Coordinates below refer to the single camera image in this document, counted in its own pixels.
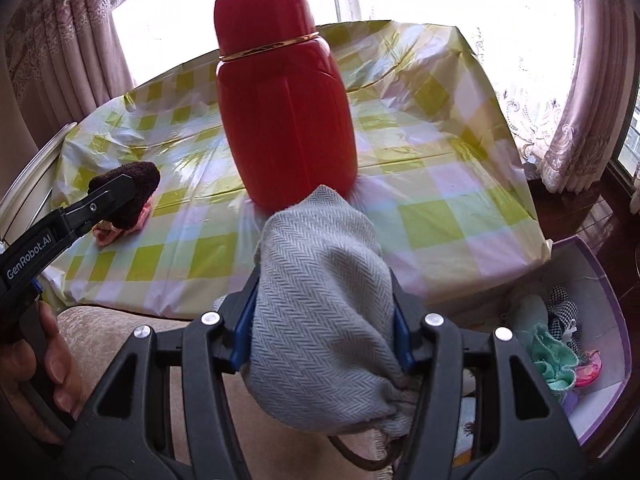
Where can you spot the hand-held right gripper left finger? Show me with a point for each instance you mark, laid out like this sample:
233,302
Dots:
241,335

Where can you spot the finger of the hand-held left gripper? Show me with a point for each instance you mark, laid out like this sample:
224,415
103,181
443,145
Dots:
95,205

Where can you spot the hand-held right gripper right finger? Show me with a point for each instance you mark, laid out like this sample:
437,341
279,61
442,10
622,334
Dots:
402,335

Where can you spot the brown fuzzy cloth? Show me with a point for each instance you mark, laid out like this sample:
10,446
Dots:
137,187

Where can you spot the light blue zip pouch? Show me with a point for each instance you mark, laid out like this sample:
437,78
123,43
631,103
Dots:
530,315

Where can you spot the teal knitted cloth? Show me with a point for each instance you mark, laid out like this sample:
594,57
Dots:
555,360

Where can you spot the black white checked pouch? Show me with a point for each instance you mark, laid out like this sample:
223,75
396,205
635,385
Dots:
560,300

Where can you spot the pink coin purse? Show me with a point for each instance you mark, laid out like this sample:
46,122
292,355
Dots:
590,370

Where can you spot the white box with purple edges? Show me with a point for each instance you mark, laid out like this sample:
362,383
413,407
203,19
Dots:
600,310

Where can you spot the person's left hand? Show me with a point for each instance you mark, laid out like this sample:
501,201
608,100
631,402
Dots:
57,355

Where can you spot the pink cloth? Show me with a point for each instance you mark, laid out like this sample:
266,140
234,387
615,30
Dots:
107,236

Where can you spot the cream carved dresser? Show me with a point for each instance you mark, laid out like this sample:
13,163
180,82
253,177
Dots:
30,170

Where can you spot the beige velvet cushion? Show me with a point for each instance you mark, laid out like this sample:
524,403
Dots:
90,325

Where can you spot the yellow checked plastic tablecloth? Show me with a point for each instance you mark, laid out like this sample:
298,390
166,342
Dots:
440,200

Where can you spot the brown pink curtain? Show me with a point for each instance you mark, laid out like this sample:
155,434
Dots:
65,35

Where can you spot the red thermos jug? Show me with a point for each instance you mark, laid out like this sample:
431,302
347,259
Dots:
285,110

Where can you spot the dark framed window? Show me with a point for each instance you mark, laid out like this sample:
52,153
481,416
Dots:
631,135

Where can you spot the pink embroidered curtain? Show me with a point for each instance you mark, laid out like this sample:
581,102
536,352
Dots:
595,60

